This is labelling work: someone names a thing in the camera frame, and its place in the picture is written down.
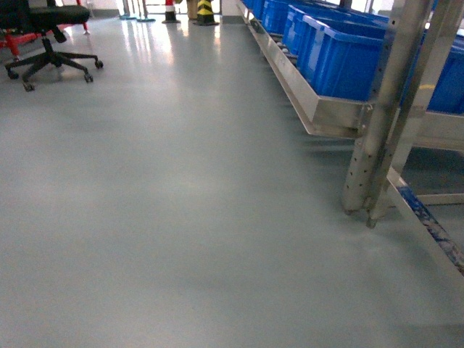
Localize yellow black bollard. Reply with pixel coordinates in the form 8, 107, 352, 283
194, 0, 219, 26

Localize stainless steel roller rack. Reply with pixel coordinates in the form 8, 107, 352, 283
238, 1, 463, 281

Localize large blue plastic crate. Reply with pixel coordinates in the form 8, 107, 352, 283
297, 15, 386, 102

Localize red white traffic cone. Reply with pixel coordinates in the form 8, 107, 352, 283
162, 0, 180, 24

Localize black office chair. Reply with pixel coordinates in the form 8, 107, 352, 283
1, 1, 104, 92

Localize red metal table frame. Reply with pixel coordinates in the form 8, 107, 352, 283
1, 1, 94, 61

